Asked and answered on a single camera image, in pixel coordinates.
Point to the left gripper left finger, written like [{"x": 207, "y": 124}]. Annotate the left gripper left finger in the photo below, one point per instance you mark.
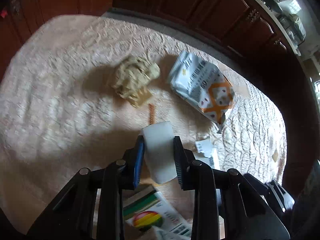
[{"x": 138, "y": 154}]

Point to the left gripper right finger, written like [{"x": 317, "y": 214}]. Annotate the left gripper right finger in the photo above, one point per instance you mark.
[{"x": 185, "y": 169}]

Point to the white foam block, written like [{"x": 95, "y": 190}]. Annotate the white foam block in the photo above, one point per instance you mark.
[{"x": 159, "y": 151}]

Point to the white orange snack bag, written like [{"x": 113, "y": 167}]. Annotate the white orange snack bag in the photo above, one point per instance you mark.
[{"x": 203, "y": 86}]

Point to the beige paper ball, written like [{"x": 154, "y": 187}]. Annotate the beige paper ball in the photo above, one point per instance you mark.
[{"x": 131, "y": 78}]

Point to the red wooden kitchen cabinets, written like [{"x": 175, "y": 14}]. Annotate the red wooden kitchen cabinets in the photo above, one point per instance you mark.
[{"x": 243, "y": 26}]

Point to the small white wrapper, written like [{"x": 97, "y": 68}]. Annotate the small white wrapper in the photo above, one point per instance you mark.
[{"x": 207, "y": 153}]

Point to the colourful rainbow logo box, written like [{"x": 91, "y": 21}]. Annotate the colourful rainbow logo box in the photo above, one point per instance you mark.
[{"x": 148, "y": 209}]

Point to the pink embroidered tablecloth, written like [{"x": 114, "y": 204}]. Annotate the pink embroidered tablecloth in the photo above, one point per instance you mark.
[{"x": 59, "y": 114}]

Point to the black wok on stove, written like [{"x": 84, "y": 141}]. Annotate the black wok on stove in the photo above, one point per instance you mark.
[{"x": 273, "y": 5}]

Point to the red tassel ornament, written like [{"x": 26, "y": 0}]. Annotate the red tassel ornament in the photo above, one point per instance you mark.
[{"x": 3, "y": 13}]

